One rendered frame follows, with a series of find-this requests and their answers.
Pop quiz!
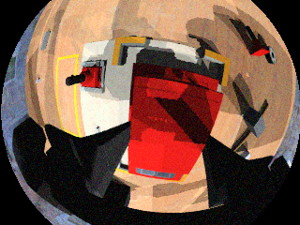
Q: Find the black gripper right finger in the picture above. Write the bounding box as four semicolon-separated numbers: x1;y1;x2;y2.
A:
202;135;274;209

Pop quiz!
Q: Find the black toy tyre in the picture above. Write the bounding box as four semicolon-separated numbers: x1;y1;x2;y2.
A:
265;46;277;64

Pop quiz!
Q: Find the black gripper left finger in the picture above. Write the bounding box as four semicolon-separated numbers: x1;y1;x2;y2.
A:
44;120;131;199

